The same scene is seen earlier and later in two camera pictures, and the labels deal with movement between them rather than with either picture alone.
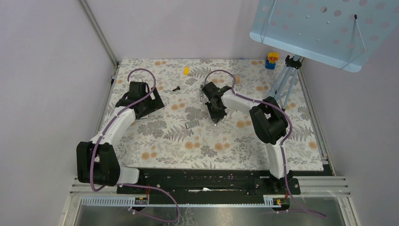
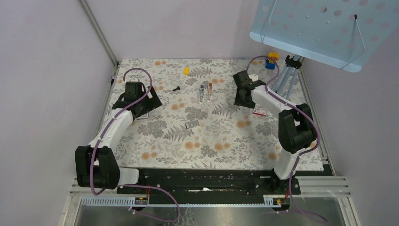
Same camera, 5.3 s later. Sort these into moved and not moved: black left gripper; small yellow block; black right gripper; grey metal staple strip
Moved: black right gripper
Not moved: black left gripper; grey metal staple strip; small yellow block
